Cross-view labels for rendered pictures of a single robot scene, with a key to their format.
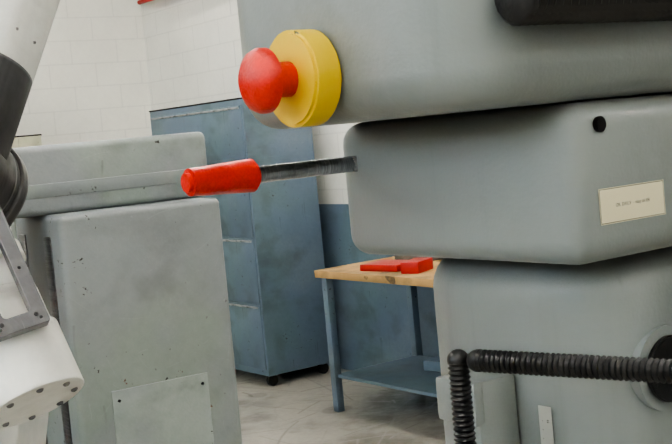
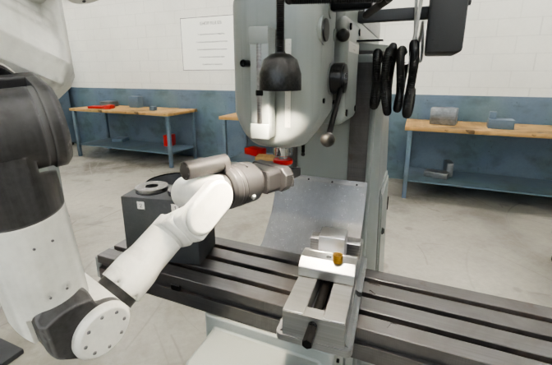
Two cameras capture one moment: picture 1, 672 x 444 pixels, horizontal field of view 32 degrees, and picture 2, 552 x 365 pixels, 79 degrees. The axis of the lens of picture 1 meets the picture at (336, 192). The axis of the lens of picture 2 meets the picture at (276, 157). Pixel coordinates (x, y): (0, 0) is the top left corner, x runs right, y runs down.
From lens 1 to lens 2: 43 cm
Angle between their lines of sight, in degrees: 34
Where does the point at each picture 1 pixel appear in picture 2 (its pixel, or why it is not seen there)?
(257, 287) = not seen: hidden behind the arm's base
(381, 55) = not seen: outside the picture
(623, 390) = (315, 33)
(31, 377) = not seen: outside the picture
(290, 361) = not seen: hidden behind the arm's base
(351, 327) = (82, 129)
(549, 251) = not seen: outside the picture
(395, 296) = (99, 118)
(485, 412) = (269, 38)
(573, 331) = (301, 9)
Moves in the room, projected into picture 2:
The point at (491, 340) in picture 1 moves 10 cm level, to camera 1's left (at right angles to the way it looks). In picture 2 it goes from (265, 17) to (217, 12)
